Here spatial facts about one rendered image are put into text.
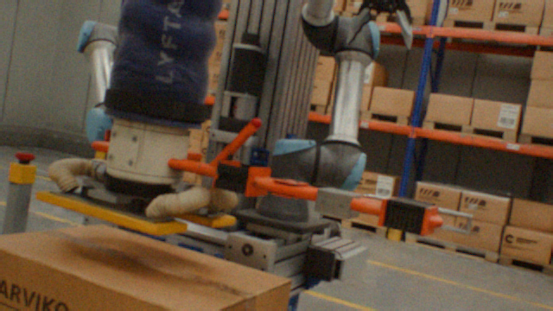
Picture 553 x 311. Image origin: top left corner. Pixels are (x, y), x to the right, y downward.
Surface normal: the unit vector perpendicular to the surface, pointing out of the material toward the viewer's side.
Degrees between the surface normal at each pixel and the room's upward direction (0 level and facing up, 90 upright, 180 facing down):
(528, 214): 90
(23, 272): 90
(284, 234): 90
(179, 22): 70
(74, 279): 90
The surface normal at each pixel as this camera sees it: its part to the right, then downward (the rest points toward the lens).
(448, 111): -0.41, 0.00
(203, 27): 0.77, -0.21
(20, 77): 0.90, 0.17
